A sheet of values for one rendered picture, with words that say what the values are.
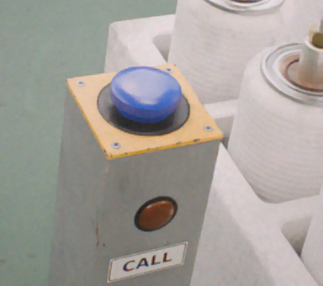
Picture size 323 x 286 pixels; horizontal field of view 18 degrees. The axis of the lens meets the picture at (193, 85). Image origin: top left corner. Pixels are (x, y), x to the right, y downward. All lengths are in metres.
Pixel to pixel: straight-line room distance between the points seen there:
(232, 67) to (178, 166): 0.25
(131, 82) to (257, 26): 0.24
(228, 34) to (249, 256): 0.18
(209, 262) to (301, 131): 0.13
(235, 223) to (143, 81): 0.18
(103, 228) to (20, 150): 0.44
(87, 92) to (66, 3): 0.66
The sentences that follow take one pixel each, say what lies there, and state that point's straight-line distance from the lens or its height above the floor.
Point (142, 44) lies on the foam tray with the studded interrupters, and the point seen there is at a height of 0.18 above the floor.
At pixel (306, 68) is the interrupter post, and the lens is 0.72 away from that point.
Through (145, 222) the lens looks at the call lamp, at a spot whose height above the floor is 0.26.
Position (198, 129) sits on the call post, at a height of 0.31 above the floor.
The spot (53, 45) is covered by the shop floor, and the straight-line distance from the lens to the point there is 1.16.
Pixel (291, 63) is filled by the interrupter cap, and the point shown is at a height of 0.25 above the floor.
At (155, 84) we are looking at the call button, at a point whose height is 0.33.
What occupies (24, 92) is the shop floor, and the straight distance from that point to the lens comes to 1.09.
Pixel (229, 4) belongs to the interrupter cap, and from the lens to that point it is 0.79.
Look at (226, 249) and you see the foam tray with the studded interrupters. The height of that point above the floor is 0.15.
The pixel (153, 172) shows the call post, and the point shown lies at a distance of 0.56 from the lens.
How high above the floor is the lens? 0.67
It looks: 36 degrees down
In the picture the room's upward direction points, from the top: 11 degrees clockwise
